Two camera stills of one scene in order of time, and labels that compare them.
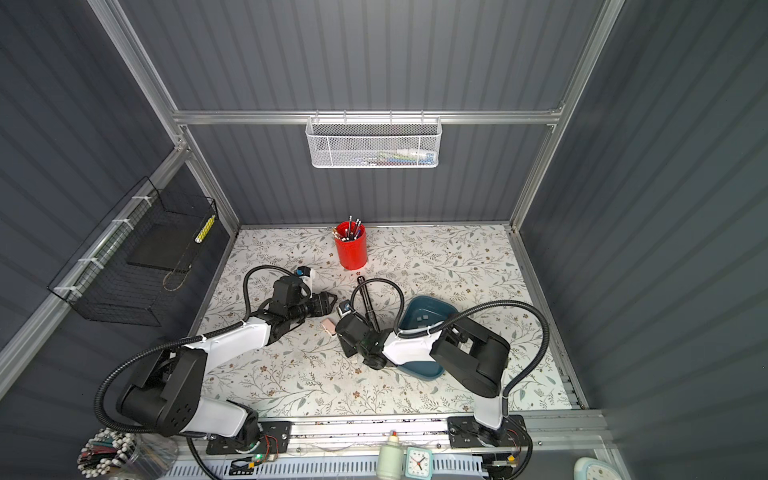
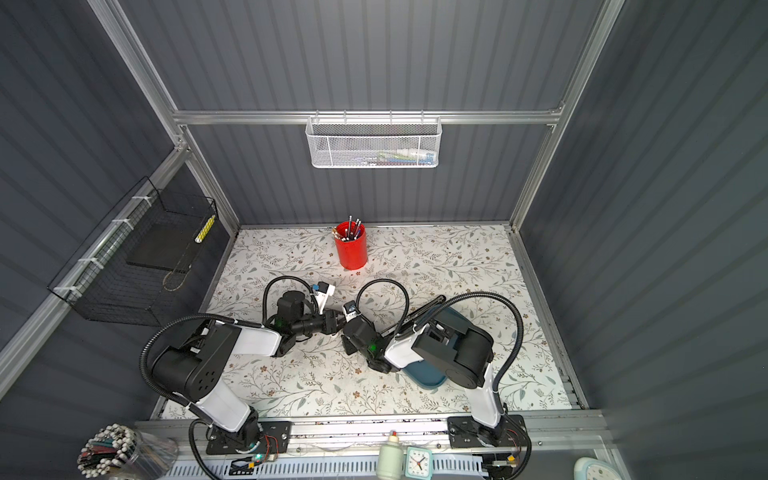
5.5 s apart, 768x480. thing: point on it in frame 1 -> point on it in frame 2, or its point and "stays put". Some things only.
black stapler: (368, 304) -> (440, 299)
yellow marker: (205, 229) stays put
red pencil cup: (351, 244) stays put
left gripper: (322, 304) -> (331, 324)
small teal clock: (418, 463) stays put
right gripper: (347, 348) stays put
